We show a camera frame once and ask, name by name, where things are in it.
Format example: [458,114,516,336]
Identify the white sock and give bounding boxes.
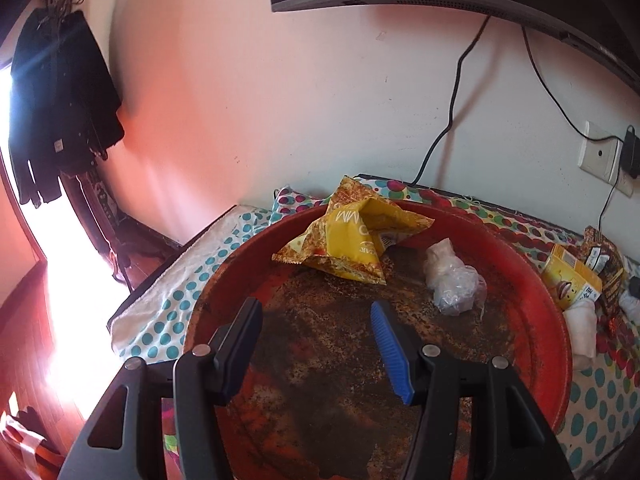
[563,298,598,372]

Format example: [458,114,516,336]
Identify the clear plastic packet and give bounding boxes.
[423,238,487,316]

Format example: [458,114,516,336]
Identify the yellow medicine box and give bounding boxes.
[540,244,602,311]

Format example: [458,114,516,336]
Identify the yellow snack bag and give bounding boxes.
[272,177,434,285]

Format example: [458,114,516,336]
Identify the brown coffee snack bag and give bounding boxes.
[578,226,627,330]

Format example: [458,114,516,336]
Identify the polka dot bed sheet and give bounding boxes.
[108,177,639,478]

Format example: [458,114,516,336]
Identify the red round metal tray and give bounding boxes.
[186,203,570,479]

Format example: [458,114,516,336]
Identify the black hanging jacket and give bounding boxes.
[9,8,125,207]

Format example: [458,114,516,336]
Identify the black power adapter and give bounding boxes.
[620,125,640,179]

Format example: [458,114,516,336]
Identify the black adapter cable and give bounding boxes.
[520,25,626,233]

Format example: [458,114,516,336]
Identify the white wall socket plate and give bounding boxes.
[578,120,634,197]

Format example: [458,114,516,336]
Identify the black monitor cable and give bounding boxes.
[410,14,493,188]

